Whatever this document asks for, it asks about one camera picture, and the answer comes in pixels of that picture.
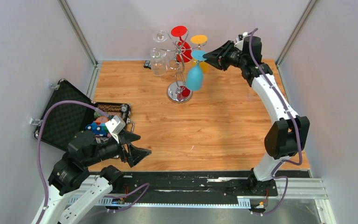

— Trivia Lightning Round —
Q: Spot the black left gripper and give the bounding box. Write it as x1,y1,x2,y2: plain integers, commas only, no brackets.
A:
84,127,152,166

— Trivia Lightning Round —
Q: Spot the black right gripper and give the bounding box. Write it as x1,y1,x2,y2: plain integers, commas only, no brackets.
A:
203,41,248,71

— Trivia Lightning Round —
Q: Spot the blue wine glass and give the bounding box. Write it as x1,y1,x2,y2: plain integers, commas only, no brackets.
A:
185,50,209,91

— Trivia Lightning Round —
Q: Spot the clear champagne flute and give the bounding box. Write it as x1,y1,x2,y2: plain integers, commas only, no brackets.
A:
247,87,261,102

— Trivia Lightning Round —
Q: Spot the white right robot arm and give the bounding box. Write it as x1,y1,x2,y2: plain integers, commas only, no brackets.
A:
203,35,310,195

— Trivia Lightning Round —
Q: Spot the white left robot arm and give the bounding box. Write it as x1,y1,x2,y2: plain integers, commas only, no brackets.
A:
34,130,151,224

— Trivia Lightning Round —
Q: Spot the yellow wine glass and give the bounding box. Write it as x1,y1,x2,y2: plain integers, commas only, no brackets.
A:
190,35,209,73

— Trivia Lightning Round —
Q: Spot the red wine glass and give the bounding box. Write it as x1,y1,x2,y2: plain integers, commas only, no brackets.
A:
171,25,192,63

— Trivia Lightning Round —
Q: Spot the chrome wine glass rack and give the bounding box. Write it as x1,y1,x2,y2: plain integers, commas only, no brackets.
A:
164,31,194,104

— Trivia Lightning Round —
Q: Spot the clear hanging wine glass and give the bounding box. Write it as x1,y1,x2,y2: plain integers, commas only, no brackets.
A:
150,30,168,77

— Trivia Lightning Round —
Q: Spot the small black clip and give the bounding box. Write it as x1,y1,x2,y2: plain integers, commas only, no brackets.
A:
144,60,151,69

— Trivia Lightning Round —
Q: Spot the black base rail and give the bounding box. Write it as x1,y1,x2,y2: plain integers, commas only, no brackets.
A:
113,170,278,205

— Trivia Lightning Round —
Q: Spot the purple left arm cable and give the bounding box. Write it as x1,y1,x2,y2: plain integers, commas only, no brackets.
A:
35,100,151,224

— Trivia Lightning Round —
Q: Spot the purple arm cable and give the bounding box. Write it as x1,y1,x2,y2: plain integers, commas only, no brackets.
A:
247,28,304,217
35,100,151,224

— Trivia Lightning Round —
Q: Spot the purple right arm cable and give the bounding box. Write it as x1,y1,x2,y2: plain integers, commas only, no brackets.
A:
247,28,304,217

